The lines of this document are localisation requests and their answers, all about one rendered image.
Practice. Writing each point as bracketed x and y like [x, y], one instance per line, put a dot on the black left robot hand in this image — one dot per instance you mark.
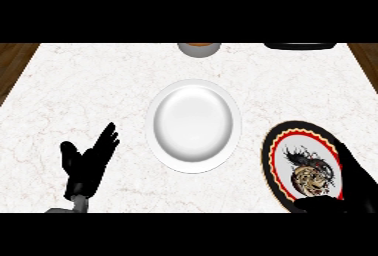
[89, 165]

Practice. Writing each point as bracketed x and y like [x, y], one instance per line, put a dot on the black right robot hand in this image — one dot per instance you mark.
[356, 186]

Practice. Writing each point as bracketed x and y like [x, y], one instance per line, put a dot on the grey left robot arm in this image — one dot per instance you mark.
[68, 206]

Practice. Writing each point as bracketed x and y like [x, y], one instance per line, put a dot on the black red patterned plate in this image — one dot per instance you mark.
[303, 160]

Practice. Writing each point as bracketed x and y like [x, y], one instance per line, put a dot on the white oval plate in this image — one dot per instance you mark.
[194, 126]

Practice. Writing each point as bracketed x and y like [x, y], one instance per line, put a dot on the cupcake with grey wrapper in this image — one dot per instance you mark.
[198, 50]

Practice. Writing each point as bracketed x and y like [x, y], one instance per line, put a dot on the black flat object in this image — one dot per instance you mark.
[299, 46]

